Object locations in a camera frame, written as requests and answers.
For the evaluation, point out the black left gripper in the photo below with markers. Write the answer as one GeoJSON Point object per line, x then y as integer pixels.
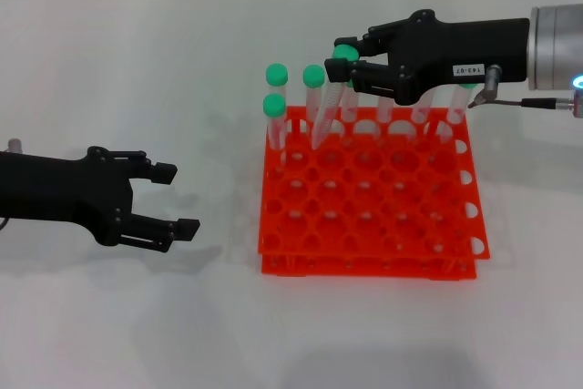
{"type": "Point", "coordinates": [59, 188]}

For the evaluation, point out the green-capped test tube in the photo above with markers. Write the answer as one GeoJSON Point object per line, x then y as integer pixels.
{"type": "Point", "coordinates": [350, 106]}
{"type": "Point", "coordinates": [421, 111]}
{"type": "Point", "coordinates": [457, 106]}
{"type": "Point", "coordinates": [325, 120]}
{"type": "Point", "coordinates": [313, 75]}
{"type": "Point", "coordinates": [274, 104]}
{"type": "Point", "coordinates": [385, 109]}
{"type": "Point", "coordinates": [277, 74]}

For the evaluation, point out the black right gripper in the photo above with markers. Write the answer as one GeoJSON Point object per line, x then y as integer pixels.
{"type": "Point", "coordinates": [455, 47]}

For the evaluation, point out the orange test tube rack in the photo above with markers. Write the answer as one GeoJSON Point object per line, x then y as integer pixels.
{"type": "Point", "coordinates": [410, 273]}

